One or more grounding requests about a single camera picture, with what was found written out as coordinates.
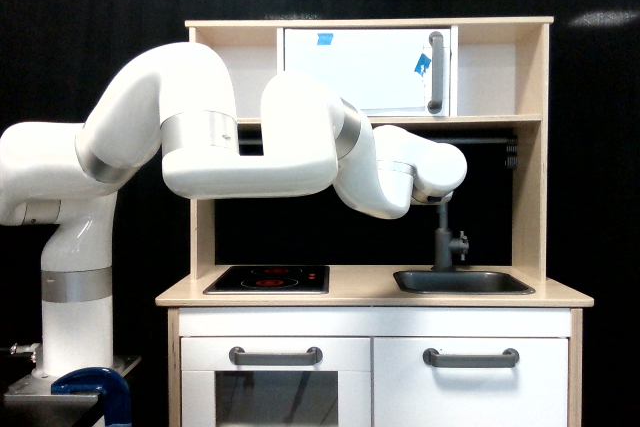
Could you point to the grey hanging rail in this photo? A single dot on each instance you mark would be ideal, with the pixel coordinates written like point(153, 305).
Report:
point(255, 141)

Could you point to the grey cabinet door handle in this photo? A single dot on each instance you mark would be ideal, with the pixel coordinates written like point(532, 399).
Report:
point(509, 358)

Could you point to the wooden toy kitchen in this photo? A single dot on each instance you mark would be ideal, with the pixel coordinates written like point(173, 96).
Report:
point(501, 81)

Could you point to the white microwave door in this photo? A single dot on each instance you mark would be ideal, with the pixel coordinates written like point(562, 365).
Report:
point(382, 71)

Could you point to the white oven door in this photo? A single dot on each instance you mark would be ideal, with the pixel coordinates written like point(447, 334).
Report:
point(335, 392)

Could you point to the grey metal base plate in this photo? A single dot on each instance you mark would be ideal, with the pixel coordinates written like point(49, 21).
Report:
point(36, 386)

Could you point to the black toy stovetop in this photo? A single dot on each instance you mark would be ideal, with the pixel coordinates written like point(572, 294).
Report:
point(272, 279)

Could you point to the grey microwave handle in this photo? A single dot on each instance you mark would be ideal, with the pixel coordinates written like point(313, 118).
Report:
point(435, 105)

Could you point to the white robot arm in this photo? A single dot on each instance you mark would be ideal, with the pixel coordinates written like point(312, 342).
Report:
point(177, 101)

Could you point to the grey sink basin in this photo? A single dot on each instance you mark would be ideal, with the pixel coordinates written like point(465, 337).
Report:
point(471, 282)

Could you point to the grey oven door handle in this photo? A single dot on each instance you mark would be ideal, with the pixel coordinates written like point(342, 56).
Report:
point(312, 356)

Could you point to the blue C-clamp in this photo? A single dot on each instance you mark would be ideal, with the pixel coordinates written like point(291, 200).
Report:
point(105, 382)

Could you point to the white cabinet door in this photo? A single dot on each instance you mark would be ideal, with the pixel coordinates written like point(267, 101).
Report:
point(407, 392)

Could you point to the grey toy faucet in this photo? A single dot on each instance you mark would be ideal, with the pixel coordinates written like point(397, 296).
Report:
point(445, 244)

